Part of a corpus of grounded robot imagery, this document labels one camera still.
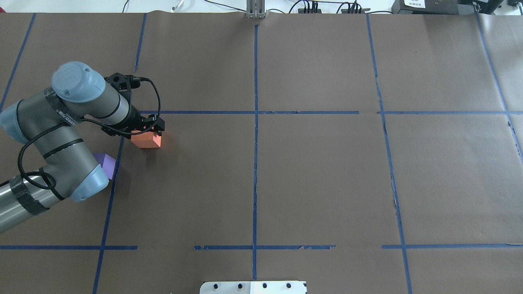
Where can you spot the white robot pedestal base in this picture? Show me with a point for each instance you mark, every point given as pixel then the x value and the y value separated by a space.
pixel 254 287

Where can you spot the dark purple foam cube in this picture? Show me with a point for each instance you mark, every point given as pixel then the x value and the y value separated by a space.
pixel 107 163

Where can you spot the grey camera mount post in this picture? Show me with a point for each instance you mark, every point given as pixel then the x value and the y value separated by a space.
pixel 255 9

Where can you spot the black box on table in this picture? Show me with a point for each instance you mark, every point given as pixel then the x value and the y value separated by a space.
pixel 445 7

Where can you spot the orange foam cube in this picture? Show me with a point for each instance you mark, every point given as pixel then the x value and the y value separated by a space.
pixel 147 140

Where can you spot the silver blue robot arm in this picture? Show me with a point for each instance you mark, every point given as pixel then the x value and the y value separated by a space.
pixel 54 163

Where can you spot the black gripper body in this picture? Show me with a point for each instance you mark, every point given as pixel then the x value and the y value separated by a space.
pixel 133 119

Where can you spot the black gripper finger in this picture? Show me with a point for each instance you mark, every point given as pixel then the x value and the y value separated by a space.
pixel 159 127

